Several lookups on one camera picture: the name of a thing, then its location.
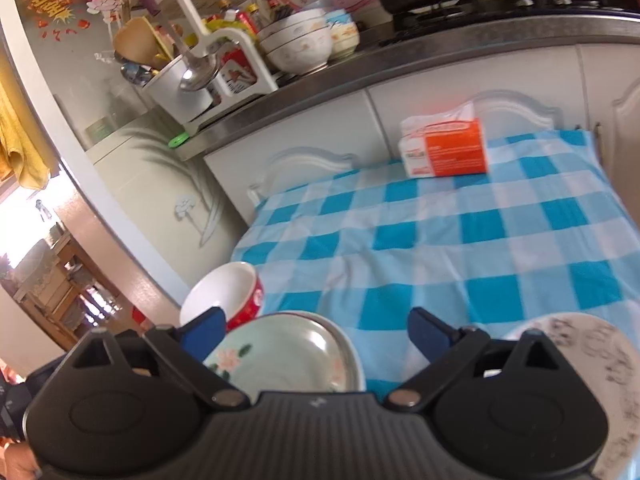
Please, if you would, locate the blue checked tablecloth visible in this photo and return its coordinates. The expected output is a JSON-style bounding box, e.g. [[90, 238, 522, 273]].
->
[[231, 129, 640, 401]]

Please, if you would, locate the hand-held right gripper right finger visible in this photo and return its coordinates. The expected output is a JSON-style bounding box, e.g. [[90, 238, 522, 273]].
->
[[383, 308, 568, 412]]

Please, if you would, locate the pale green floral plate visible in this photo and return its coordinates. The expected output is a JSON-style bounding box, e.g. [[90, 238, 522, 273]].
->
[[202, 311, 358, 393]]

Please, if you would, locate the metal spoon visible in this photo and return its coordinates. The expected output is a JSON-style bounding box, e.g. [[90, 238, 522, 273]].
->
[[119, 60, 153, 86]]

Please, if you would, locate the nested white floral bowl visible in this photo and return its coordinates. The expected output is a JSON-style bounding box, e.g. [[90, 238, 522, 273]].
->
[[256, 7, 332, 43]]

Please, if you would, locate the large white floral bowl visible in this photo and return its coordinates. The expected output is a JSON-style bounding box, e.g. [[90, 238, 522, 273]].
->
[[257, 22, 333, 75]]

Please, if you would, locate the yellow oil bottle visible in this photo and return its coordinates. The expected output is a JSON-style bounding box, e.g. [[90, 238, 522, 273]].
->
[[205, 7, 241, 36]]

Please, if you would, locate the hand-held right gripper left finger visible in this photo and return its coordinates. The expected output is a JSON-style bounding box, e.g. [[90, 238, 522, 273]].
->
[[64, 307, 251, 412]]

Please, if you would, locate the white utensil holder cup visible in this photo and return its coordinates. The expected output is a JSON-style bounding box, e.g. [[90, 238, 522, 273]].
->
[[142, 55, 221, 123]]

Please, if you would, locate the red printed packet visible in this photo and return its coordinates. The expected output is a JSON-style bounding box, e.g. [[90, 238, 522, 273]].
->
[[218, 50, 258, 100]]

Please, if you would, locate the grey kitchen counter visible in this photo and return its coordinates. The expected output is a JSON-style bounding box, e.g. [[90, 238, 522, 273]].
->
[[185, 12, 640, 161]]

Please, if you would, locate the white cabinet door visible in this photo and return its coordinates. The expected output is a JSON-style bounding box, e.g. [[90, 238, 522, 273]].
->
[[204, 87, 396, 226], [575, 40, 640, 171], [369, 42, 601, 166]]

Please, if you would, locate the brass cabinet handle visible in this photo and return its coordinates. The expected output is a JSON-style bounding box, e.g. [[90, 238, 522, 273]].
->
[[592, 121, 606, 166]]

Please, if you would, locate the metal ladle purple handle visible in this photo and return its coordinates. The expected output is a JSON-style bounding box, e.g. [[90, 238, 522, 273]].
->
[[129, 0, 221, 93]]

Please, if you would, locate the orange and white tissue packet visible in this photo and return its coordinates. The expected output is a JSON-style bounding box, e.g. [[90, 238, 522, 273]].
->
[[398, 101, 490, 179]]

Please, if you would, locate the red band bowl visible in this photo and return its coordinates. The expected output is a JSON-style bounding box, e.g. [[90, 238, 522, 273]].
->
[[179, 261, 265, 333]]

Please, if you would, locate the white utensil rack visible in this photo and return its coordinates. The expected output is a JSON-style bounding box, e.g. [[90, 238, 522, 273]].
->
[[127, 0, 280, 131]]

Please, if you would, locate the white bowl cartoon print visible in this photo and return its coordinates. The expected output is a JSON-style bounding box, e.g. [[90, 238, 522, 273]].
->
[[460, 311, 640, 480]]

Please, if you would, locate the large white plate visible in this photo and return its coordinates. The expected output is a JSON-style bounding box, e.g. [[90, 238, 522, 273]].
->
[[300, 310, 368, 393]]

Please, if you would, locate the wooden dining chair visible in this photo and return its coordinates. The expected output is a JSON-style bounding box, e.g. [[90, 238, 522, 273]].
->
[[10, 240, 101, 341]]

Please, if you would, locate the yellow towel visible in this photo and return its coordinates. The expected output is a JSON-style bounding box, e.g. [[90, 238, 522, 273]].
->
[[0, 77, 58, 191]]

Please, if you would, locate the wooden spatula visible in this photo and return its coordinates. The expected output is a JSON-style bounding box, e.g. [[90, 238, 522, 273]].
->
[[112, 16, 173, 68]]

